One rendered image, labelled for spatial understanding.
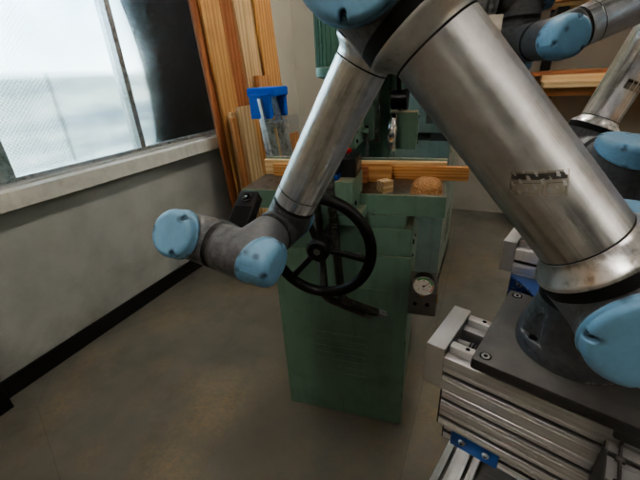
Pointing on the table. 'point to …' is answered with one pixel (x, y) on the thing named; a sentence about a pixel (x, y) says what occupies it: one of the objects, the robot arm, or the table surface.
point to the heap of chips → (427, 186)
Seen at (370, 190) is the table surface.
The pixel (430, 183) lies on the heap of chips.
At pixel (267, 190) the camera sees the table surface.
